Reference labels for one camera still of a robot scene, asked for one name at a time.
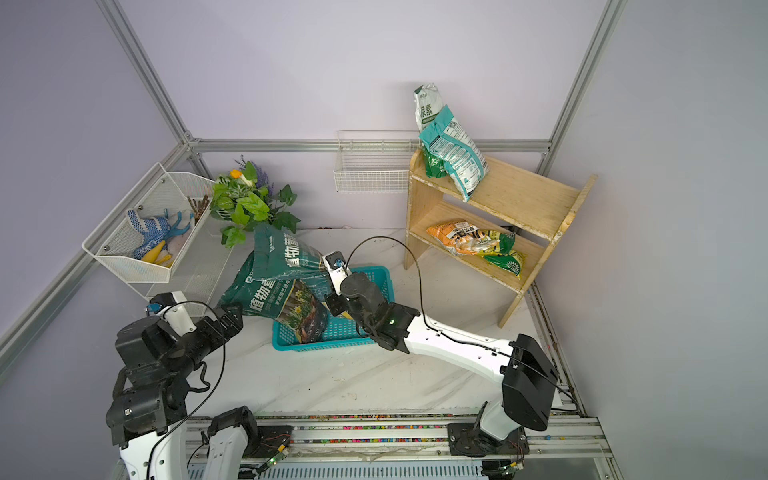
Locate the teal plastic basket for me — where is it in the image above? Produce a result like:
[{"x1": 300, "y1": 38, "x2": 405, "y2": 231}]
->
[{"x1": 271, "y1": 265, "x2": 397, "y2": 352}]

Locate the dark green soil bag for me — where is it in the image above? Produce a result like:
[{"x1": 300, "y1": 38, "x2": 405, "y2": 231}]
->
[
  {"x1": 251, "y1": 223, "x2": 328, "y2": 281},
  {"x1": 218, "y1": 252, "x2": 329, "y2": 344}
]

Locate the teal white fertilizer bag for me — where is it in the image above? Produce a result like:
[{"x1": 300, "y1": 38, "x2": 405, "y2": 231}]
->
[{"x1": 420, "y1": 105, "x2": 490, "y2": 202}]

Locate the white green small bag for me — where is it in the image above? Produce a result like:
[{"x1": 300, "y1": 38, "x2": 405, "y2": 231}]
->
[{"x1": 414, "y1": 83, "x2": 446, "y2": 178}]

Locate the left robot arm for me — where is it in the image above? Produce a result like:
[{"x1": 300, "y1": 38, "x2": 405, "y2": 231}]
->
[{"x1": 106, "y1": 303, "x2": 293, "y2": 479}]

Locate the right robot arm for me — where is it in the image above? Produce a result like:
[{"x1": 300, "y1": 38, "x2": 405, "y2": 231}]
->
[{"x1": 326, "y1": 268, "x2": 559, "y2": 458}]

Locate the orange green snack bag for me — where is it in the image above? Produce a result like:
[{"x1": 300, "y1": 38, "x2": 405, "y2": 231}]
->
[{"x1": 426, "y1": 220, "x2": 526, "y2": 278}]

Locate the wooden two-tier shelf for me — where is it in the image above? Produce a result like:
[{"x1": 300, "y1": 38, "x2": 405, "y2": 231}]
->
[{"x1": 404, "y1": 151, "x2": 598, "y2": 327}]

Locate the yellow toy in rack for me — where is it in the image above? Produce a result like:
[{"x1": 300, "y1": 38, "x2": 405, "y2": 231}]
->
[{"x1": 141, "y1": 240, "x2": 173, "y2": 268}]

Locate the white mesh corner rack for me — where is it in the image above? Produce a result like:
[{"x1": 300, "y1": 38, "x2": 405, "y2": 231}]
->
[{"x1": 82, "y1": 164, "x2": 230, "y2": 304}]

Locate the blue knitted glove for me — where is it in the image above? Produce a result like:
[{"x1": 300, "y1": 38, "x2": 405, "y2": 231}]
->
[{"x1": 126, "y1": 209, "x2": 195, "y2": 260}]

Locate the artificial green plant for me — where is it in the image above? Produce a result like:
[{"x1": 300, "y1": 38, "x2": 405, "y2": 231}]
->
[{"x1": 210, "y1": 156, "x2": 301, "y2": 249}]

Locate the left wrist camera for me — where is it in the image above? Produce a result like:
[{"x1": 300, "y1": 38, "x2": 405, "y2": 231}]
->
[{"x1": 146, "y1": 291, "x2": 196, "y2": 336}]

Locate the white wire wall basket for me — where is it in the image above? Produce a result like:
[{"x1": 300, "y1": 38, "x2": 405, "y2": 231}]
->
[{"x1": 333, "y1": 130, "x2": 419, "y2": 194}]

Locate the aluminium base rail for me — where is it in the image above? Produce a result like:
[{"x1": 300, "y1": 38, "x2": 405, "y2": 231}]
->
[{"x1": 173, "y1": 410, "x2": 625, "y2": 480}]

